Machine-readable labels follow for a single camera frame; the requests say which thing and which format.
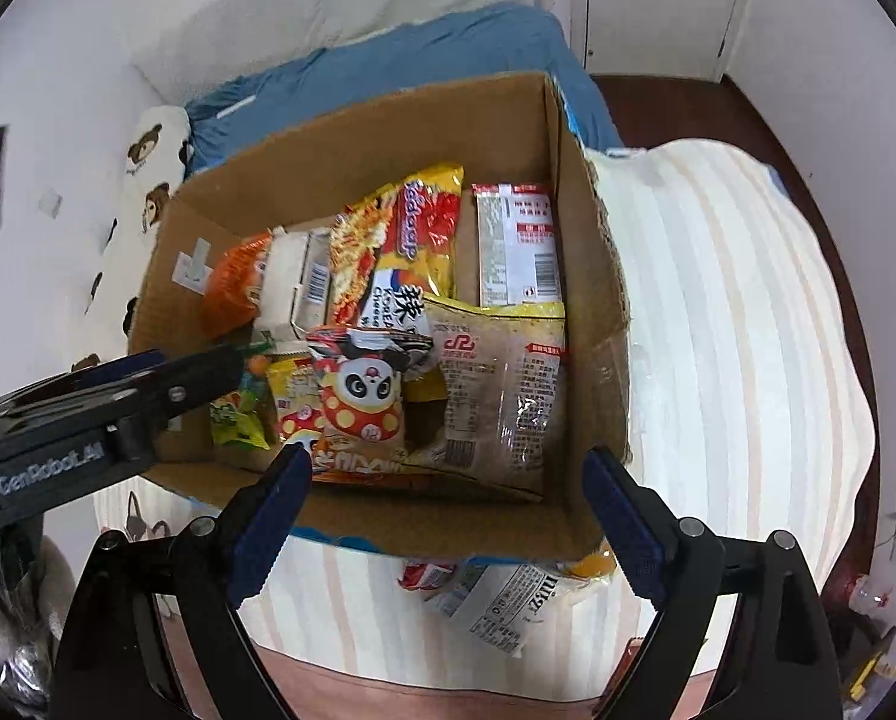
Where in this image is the orange jelly cup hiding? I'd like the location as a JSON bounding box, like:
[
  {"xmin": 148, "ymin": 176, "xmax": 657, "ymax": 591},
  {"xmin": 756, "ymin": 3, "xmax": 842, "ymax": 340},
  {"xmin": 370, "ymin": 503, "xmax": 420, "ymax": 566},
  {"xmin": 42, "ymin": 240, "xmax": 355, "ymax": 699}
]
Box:
[{"xmin": 575, "ymin": 547, "xmax": 618, "ymax": 580}]

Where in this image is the red white snack packet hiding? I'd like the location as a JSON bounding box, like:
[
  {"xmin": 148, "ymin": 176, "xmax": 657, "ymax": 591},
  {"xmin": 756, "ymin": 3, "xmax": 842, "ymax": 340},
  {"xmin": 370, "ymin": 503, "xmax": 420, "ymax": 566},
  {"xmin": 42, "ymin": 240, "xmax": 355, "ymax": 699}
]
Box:
[{"xmin": 470, "ymin": 181, "xmax": 565, "ymax": 308}]

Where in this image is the small white box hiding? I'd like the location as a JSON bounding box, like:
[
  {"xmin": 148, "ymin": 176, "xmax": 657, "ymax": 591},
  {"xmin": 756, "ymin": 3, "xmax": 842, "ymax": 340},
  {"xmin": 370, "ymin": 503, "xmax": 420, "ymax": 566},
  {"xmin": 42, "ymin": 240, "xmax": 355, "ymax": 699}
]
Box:
[{"xmin": 251, "ymin": 229, "xmax": 336, "ymax": 346}]

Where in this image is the white door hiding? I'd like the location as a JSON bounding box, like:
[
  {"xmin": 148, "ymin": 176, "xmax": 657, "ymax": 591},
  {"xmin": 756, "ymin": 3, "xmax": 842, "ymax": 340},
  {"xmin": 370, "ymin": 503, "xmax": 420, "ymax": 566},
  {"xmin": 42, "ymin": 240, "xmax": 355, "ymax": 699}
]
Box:
[{"xmin": 568, "ymin": 0, "xmax": 762, "ymax": 87}]

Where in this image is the yellow panda snack packet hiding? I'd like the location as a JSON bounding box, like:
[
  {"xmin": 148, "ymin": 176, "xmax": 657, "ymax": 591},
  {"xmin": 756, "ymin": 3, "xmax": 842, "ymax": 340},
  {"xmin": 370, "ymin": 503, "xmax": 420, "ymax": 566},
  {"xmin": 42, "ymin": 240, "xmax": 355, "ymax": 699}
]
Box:
[{"xmin": 266, "ymin": 354, "xmax": 411, "ymax": 485}]

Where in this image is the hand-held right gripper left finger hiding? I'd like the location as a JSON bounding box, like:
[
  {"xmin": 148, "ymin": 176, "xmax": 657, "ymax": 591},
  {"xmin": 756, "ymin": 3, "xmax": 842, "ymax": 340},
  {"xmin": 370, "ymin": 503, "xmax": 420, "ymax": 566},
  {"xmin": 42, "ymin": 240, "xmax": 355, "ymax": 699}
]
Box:
[{"xmin": 49, "ymin": 442, "xmax": 315, "ymax": 720}]

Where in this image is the orange panda snack packet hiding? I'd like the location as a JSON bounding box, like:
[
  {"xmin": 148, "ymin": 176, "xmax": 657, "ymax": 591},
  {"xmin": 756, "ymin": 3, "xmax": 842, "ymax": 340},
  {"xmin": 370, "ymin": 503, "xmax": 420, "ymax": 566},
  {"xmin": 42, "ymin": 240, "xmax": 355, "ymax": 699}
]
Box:
[{"xmin": 305, "ymin": 324, "xmax": 437, "ymax": 466}]

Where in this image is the yellow black package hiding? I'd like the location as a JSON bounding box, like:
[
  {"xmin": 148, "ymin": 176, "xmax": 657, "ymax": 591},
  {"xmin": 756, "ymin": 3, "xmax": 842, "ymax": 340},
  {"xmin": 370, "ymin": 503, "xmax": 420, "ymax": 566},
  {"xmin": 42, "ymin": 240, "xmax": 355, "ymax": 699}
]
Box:
[{"xmin": 851, "ymin": 643, "xmax": 896, "ymax": 700}]

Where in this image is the cardboard box blue print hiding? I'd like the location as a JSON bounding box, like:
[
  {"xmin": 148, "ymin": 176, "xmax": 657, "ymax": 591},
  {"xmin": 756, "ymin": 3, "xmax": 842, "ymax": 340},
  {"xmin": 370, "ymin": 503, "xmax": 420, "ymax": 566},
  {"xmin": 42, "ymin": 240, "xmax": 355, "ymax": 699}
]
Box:
[{"xmin": 128, "ymin": 71, "xmax": 636, "ymax": 565}]

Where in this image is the white grey snack packet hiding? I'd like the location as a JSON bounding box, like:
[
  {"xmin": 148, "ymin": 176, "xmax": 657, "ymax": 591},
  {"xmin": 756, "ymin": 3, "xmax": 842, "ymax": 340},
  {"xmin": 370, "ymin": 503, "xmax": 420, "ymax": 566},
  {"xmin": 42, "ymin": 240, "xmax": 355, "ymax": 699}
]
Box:
[{"xmin": 425, "ymin": 562, "xmax": 567, "ymax": 655}]

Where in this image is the small red snack packet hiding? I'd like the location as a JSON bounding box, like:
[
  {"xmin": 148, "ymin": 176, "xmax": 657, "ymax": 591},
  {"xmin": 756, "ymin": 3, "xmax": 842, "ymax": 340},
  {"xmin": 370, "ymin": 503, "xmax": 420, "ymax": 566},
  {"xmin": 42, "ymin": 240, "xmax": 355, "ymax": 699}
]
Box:
[{"xmin": 398, "ymin": 561, "xmax": 460, "ymax": 593}]

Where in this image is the clear brown snack packet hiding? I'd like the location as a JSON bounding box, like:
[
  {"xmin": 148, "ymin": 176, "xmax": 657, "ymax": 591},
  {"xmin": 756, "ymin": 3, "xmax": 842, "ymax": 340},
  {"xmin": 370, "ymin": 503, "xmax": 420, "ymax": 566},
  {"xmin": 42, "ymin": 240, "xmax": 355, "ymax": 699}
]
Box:
[{"xmin": 403, "ymin": 292, "xmax": 569, "ymax": 503}]

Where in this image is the small red white object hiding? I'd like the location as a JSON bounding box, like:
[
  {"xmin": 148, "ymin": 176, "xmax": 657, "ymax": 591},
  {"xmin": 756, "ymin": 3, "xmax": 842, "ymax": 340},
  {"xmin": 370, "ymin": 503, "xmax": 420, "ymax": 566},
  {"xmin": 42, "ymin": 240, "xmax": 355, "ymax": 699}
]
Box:
[{"xmin": 847, "ymin": 574, "xmax": 889, "ymax": 610}]

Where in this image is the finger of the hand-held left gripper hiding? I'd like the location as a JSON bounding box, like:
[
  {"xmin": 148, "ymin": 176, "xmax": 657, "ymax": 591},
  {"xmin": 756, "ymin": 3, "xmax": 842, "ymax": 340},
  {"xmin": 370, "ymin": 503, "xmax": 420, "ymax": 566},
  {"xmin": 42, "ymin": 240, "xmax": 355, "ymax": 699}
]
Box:
[
  {"xmin": 0, "ymin": 349, "xmax": 167, "ymax": 422},
  {"xmin": 110, "ymin": 343, "xmax": 259, "ymax": 464}
]

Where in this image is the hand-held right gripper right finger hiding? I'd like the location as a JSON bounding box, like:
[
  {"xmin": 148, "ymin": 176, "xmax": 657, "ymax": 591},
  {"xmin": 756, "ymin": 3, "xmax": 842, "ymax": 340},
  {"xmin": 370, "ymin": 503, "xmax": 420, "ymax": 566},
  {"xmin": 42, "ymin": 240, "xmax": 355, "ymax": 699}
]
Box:
[{"xmin": 583, "ymin": 446, "xmax": 843, "ymax": 720}]

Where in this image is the plain orange snack packet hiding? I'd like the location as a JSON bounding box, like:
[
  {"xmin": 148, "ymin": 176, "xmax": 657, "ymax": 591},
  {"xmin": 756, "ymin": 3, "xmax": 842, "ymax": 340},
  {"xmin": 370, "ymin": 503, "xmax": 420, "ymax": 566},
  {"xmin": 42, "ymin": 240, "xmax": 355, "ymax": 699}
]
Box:
[{"xmin": 202, "ymin": 232, "xmax": 276, "ymax": 331}]

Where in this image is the cat print striped blanket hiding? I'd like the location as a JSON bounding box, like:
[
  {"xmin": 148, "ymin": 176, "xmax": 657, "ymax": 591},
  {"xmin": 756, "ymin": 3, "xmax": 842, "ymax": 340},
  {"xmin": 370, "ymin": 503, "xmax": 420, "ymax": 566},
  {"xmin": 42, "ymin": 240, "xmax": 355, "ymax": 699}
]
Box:
[{"xmin": 91, "ymin": 139, "xmax": 880, "ymax": 720}]

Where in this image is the bear print long pillow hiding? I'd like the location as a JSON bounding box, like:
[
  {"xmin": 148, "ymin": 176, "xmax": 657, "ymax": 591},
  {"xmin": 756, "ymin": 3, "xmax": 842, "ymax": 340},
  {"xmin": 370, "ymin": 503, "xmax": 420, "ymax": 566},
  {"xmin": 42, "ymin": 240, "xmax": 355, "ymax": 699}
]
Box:
[{"xmin": 73, "ymin": 105, "xmax": 194, "ymax": 377}]

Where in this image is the yellow red instant noodle packet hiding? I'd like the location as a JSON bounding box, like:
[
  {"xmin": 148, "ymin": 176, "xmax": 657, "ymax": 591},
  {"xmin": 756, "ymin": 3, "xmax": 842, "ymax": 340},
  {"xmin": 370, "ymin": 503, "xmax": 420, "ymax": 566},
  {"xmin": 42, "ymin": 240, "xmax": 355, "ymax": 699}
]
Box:
[{"xmin": 326, "ymin": 161, "xmax": 465, "ymax": 331}]

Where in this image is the green candy packet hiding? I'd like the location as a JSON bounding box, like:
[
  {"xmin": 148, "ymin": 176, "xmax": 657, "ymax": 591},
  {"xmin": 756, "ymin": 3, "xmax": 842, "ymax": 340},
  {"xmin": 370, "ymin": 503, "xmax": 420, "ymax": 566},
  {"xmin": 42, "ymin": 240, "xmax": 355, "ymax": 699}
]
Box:
[{"xmin": 208, "ymin": 356, "xmax": 272, "ymax": 451}]

